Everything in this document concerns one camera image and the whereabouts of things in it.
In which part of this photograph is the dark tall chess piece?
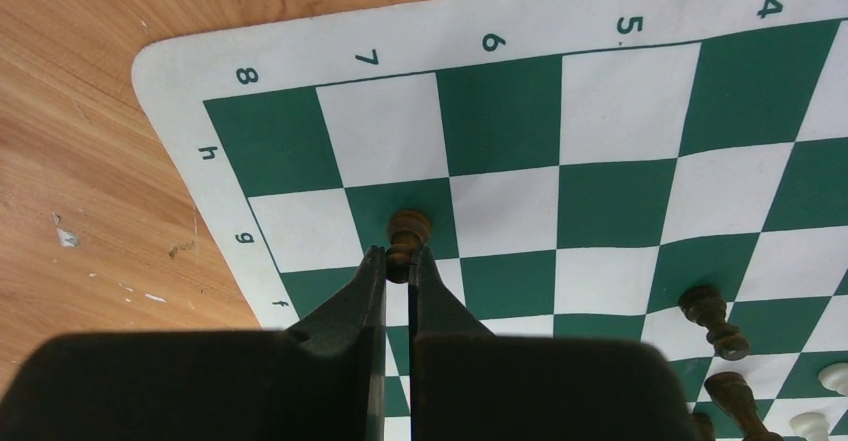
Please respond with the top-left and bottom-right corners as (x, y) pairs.
(704, 372), (784, 441)

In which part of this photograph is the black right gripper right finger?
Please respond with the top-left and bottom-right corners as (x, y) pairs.
(408, 247), (698, 440)

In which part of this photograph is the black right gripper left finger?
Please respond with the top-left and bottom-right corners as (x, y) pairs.
(1, 246), (386, 440)

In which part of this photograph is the dark chess piece center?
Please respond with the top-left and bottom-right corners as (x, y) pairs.
(678, 285), (751, 361)

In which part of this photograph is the white chess piece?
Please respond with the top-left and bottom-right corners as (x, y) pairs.
(818, 362), (848, 397)

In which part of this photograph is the green white chess mat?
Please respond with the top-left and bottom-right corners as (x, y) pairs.
(132, 0), (847, 440)

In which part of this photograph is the dark pawn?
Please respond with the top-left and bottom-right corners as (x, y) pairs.
(386, 209), (432, 284)

